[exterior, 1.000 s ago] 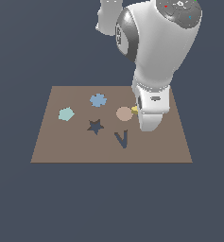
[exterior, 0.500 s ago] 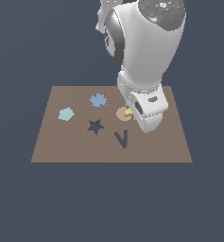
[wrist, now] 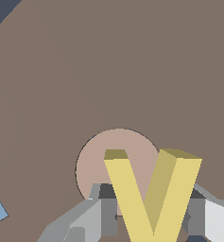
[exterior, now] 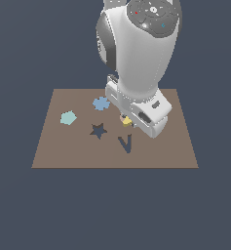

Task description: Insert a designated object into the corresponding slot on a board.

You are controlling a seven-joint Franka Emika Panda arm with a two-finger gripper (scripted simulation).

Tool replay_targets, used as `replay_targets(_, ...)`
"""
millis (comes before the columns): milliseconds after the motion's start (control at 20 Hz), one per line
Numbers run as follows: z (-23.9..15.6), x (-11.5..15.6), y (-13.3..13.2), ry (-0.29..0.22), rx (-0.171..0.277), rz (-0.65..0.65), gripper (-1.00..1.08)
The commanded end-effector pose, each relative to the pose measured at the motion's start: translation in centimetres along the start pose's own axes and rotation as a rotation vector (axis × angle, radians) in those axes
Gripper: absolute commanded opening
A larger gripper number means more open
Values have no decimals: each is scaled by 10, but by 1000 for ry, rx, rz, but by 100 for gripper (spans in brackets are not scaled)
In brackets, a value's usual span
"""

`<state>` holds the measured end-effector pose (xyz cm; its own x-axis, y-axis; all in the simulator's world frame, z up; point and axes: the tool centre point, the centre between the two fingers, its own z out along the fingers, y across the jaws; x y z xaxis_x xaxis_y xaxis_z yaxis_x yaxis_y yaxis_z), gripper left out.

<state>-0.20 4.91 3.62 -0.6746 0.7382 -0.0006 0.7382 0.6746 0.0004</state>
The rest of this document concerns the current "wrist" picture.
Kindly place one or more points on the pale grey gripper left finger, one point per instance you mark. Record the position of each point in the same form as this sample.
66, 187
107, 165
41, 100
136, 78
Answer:
91, 217

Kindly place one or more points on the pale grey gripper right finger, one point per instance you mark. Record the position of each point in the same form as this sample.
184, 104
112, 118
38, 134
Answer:
211, 217

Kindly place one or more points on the yellow V-shaped block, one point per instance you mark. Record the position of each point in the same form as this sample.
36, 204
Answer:
167, 195

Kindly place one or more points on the pale pink round disc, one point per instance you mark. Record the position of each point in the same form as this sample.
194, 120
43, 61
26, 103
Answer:
116, 141

